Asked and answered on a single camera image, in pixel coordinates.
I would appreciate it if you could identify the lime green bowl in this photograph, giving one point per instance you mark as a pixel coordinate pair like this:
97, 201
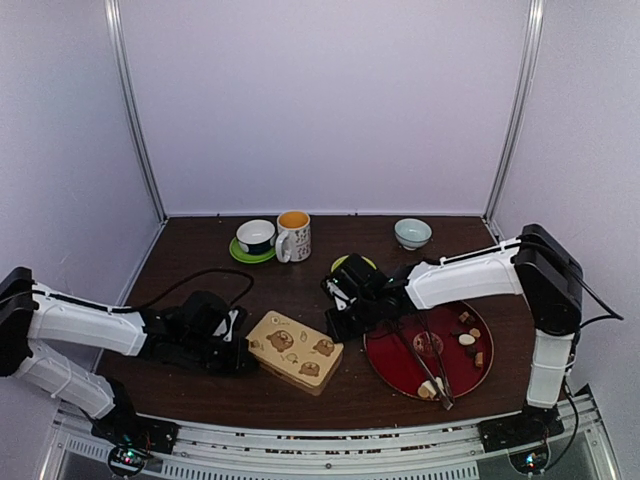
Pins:
341, 259

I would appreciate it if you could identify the beige chocolate piece front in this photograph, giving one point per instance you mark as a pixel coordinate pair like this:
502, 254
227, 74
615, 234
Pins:
427, 390

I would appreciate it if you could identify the aluminium frame post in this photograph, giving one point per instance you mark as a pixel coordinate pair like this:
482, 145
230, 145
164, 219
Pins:
528, 63
116, 33

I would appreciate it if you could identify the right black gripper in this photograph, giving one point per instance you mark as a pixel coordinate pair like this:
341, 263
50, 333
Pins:
337, 330

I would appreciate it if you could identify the navy white cup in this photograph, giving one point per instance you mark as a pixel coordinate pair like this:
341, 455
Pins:
256, 236

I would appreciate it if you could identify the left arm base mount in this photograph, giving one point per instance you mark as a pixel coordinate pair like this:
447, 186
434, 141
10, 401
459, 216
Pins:
123, 426

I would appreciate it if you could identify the beige rectangular tin box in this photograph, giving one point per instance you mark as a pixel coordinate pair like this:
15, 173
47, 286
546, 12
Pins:
314, 390

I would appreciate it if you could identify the pale blue ceramic bowl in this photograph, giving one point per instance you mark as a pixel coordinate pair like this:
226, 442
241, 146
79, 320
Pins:
412, 233

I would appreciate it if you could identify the green saucer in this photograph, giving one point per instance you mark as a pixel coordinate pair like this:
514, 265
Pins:
241, 256

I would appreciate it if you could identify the white oval chocolate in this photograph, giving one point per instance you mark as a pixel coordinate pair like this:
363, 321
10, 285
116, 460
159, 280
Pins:
466, 339

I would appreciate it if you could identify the white patterned mug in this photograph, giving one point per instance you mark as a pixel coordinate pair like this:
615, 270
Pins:
293, 241

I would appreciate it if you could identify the left aluminium frame post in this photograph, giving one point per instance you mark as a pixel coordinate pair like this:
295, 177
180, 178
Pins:
116, 33

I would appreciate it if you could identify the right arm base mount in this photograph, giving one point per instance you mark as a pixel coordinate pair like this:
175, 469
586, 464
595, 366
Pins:
532, 424

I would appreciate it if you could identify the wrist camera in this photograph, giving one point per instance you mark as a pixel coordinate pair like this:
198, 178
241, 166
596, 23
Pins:
341, 299
230, 324

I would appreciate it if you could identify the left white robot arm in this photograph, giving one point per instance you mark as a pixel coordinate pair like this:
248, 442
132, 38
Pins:
202, 334

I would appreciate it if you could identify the metal tongs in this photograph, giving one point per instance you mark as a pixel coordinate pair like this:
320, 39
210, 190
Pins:
430, 361

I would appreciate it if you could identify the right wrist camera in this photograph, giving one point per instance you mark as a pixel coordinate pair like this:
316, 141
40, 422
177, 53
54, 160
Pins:
341, 299

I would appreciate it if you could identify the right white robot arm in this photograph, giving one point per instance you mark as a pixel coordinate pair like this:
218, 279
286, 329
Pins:
529, 284

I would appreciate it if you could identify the red round lacquer tray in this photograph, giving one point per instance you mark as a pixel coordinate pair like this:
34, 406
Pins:
451, 341

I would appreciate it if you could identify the right aluminium frame post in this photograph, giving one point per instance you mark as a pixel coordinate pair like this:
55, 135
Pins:
528, 63

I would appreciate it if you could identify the bear print tin lid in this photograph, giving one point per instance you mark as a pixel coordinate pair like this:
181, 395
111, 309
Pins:
292, 347

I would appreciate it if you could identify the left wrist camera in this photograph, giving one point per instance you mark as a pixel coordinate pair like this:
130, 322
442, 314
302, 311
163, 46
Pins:
230, 324

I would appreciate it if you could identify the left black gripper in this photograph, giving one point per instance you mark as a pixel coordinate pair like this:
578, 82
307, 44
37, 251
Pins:
235, 364

